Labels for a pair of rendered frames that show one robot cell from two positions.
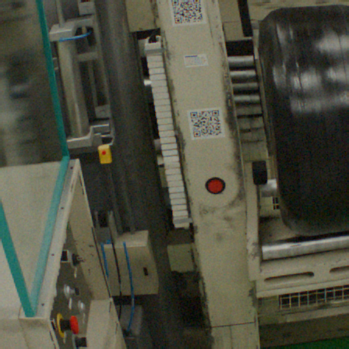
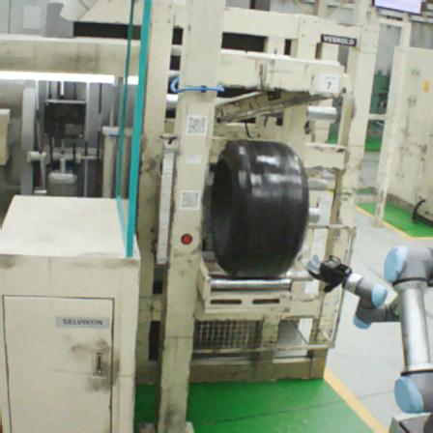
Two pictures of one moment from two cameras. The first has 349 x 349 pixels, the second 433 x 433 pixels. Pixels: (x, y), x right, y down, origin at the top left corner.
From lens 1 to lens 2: 0.74 m
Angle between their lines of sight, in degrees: 23
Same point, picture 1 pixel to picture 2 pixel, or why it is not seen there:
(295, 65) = (256, 164)
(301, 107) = (258, 187)
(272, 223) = not seen: hidden behind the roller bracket
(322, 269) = (247, 299)
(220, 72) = (205, 168)
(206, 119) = (190, 197)
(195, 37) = (196, 144)
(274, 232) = not seen: hidden behind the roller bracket
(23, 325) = (121, 264)
